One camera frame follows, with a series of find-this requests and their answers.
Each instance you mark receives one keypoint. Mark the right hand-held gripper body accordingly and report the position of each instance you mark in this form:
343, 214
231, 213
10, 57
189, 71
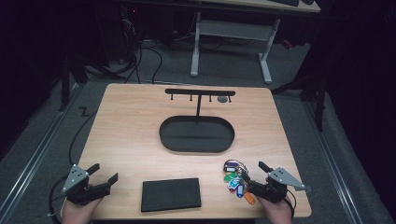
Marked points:
283, 178

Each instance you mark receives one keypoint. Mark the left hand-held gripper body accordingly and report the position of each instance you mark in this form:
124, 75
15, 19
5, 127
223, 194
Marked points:
74, 178

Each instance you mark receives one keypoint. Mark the black wallet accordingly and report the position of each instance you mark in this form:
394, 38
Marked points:
170, 194

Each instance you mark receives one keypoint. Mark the black key holder tray stand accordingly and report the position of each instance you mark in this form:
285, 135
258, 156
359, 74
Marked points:
196, 137

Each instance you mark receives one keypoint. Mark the person's left hand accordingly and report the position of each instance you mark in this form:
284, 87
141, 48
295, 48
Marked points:
76, 214

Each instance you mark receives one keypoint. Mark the person's right hand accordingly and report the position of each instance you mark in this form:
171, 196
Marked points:
277, 214

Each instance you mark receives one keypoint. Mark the grey round table grommet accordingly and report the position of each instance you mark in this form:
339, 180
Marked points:
222, 99

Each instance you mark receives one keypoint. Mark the black metal stand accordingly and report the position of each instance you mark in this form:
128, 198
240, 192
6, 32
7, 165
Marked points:
320, 105
64, 90

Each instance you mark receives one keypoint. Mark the small red object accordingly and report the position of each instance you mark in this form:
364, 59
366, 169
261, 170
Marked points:
287, 44

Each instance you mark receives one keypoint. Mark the black computer tower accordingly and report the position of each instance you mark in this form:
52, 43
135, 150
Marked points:
129, 31

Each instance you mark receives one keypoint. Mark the black keyboard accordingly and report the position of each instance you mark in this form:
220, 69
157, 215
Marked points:
285, 2

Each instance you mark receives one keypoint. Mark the metal floor rail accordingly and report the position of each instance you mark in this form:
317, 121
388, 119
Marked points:
331, 161
37, 152

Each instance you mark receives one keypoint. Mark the white frame desk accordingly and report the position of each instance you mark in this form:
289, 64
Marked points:
233, 29

